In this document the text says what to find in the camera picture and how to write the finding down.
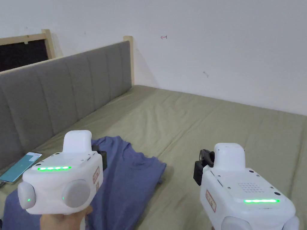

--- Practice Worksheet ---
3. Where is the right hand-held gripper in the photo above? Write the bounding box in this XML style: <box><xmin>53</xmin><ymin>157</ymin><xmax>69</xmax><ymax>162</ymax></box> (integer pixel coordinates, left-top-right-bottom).
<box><xmin>194</xmin><ymin>142</ymin><xmax>300</xmax><ymax>230</ymax></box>

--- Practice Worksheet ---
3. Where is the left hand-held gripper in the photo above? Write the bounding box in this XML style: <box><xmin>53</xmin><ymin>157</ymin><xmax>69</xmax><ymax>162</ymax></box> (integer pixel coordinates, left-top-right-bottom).
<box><xmin>17</xmin><ymin>130</ymin><xmax>107</xmax><ymax>215</ymax></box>

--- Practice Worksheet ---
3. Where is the dark blue shirt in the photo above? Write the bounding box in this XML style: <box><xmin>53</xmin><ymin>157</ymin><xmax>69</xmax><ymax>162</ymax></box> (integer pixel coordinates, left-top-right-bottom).
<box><xmin>2</xmin><ymin>136</ymin><xmax>167</xmax><ymax>230</ymax></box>

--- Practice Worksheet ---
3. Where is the person's left hand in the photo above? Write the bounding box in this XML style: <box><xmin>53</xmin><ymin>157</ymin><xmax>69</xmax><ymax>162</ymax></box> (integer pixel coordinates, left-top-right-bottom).
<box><xmin>39</xmin><ymin>205</ymin><xmax>94</xmax><ymax>230</ymax></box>

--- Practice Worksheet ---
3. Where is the bed with pale green sheet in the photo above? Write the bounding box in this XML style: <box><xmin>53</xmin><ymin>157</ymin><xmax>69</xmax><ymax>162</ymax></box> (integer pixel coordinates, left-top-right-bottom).
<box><xmin>0</xmin><ymin>84</ymin><xmax>307</xmax><ymax>230</ymax></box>

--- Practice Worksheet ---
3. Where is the smartphone with lit screen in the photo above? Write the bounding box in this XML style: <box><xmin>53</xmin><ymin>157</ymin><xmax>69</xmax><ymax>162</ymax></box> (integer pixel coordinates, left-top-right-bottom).
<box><xmin>0</xmin><ymin>152</ymin><xmax>42</xmax><ymax>184</ymax></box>

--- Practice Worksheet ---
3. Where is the grey padded headboard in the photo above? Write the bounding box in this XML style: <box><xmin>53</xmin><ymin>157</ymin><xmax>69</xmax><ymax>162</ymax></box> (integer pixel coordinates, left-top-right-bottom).
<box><xmin>0</xmin><ymin>36</ymin><xmax>133</xmax><ymax>171</ymax></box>

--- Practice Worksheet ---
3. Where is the wooden frame with black panel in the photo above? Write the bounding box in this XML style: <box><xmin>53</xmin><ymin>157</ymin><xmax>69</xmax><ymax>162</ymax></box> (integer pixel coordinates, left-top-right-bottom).
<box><xmin>0</xmin><ymin>29</ymin><xmax>57</xmax><ymax>72</ymax></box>

